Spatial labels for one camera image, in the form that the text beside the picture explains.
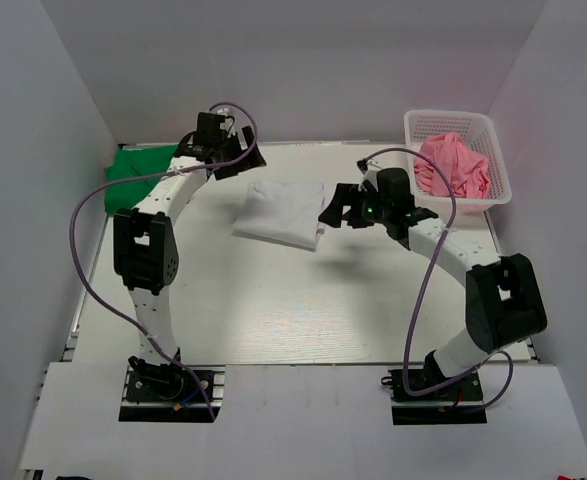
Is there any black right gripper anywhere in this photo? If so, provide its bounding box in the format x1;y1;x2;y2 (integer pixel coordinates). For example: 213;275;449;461
319;183;392;229

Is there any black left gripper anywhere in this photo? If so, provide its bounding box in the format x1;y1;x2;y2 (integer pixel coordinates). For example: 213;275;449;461
215;127;266;181

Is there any white t-shirt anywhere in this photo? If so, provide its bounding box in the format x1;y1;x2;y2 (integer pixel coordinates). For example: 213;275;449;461
233;180;326;251

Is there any pink t-shirt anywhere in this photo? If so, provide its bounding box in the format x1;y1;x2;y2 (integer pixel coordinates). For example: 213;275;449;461
414;132;491;199

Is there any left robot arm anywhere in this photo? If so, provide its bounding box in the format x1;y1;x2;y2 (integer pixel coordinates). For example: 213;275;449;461
113;109;266;364

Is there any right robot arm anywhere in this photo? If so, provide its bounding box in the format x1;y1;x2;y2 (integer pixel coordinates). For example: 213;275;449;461
319;168;548;399

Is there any white plastic basket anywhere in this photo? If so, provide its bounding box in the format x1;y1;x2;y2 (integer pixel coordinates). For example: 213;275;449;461
404;109;512;216

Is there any green folded t-shirt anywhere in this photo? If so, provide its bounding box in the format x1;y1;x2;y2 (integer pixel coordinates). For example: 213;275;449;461
104;145;177;215

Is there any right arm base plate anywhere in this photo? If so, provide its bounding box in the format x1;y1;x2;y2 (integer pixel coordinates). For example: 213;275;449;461
380;369;487;426

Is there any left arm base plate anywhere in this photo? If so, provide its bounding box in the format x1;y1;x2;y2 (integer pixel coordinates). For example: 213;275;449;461
118;356;225;424

